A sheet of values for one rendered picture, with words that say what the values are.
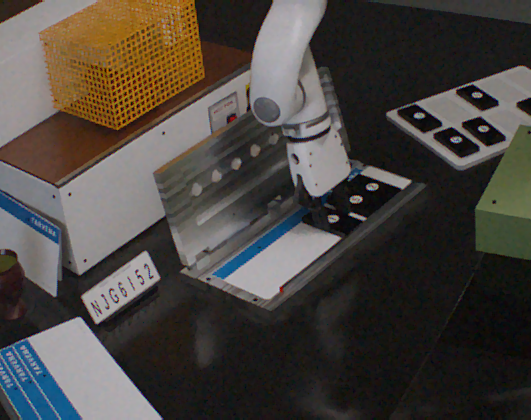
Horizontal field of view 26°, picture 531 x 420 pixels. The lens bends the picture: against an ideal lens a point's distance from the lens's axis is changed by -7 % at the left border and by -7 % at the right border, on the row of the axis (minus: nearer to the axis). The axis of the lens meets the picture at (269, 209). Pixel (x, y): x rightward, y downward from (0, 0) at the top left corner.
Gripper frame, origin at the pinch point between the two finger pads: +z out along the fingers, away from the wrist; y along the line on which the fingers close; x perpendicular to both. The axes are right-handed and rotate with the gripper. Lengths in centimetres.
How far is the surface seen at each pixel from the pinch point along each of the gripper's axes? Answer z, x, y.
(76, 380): -4, -2, -61
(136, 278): -2.3, 16.3, -32.0
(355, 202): 1.5, 0.0, 6.2
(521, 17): 39, 87, 204
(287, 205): 0.5, 11.2, 0.6
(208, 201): -9.0, 11.4, -15.9
